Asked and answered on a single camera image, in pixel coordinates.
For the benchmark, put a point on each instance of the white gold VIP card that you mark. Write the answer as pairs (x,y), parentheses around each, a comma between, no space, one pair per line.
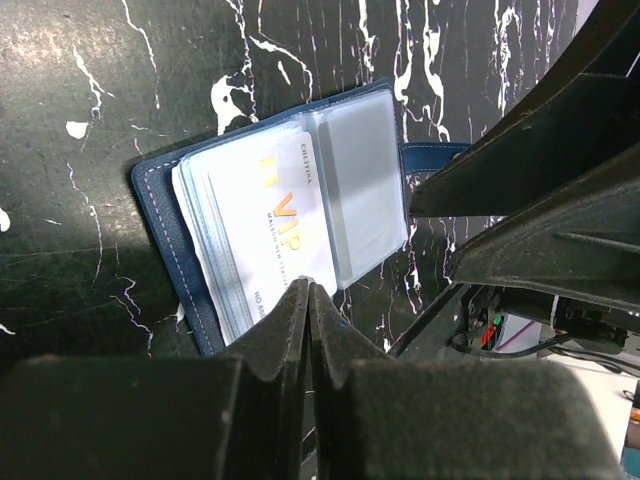
(255,213)

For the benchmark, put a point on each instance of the navy blue card holder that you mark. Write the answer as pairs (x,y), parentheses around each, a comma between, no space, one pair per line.
(152,183)

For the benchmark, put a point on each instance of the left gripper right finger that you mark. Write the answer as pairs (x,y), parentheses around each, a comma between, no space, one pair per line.
(381,418)

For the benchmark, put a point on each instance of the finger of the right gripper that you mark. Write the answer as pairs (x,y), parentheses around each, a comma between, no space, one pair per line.
(592,120)
(582,243)

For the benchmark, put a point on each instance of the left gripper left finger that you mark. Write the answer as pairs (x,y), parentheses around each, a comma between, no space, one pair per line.
(236,415)

